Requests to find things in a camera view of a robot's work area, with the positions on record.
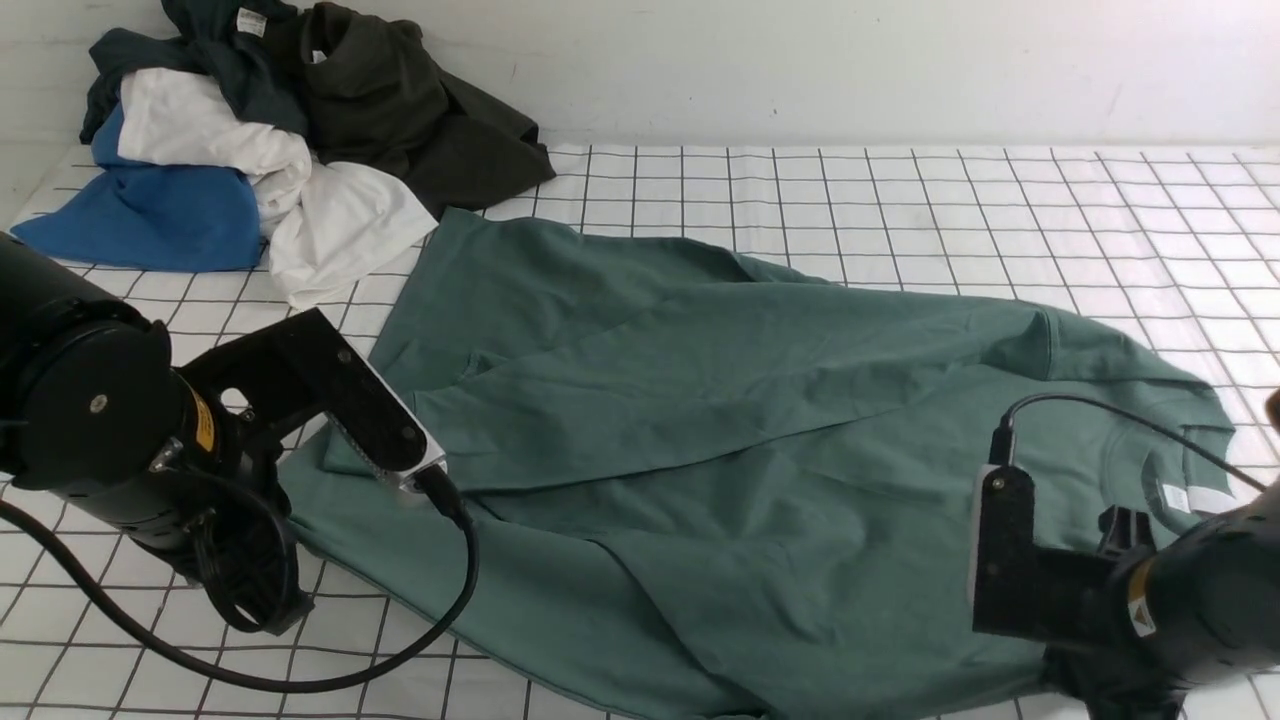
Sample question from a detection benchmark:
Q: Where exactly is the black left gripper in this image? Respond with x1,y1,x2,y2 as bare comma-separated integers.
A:
131,400,314,635

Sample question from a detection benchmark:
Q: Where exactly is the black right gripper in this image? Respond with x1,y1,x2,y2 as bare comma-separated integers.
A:
1039,507,1185,719

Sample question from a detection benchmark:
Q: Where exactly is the green long-sleeved shirt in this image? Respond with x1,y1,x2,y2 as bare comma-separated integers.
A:
283,208,1242,720

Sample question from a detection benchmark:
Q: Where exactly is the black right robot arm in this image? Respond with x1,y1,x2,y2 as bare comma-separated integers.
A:
1028,486,1277,719

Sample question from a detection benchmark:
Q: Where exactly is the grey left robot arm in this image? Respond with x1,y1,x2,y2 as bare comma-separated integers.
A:
1,234,310,635

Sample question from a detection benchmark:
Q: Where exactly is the blue shirt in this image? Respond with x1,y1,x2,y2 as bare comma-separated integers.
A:
12,108,262,273

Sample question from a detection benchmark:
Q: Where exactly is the white shirt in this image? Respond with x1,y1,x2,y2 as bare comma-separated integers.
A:
118,68,436,310

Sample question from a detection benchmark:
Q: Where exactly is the dark olive shirt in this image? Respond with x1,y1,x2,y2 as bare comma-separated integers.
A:
264,3,556,217

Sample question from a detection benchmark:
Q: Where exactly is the dark navy shirt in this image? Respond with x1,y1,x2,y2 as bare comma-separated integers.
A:
79,1,308,145

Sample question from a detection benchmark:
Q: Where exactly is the white grid-pattern tablecloth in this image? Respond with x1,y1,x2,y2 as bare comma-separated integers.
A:
1,146,1279,719

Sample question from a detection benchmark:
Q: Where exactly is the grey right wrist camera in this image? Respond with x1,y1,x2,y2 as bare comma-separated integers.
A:
968,466,1116,650

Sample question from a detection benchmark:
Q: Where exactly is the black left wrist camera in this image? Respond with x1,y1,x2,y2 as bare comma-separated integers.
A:
177,309,451,495

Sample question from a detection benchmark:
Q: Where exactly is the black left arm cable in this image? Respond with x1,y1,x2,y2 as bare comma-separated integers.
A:
0,465,480,694

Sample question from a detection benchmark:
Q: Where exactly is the black right camera cable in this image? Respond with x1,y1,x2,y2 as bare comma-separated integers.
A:
988,393,1266,493

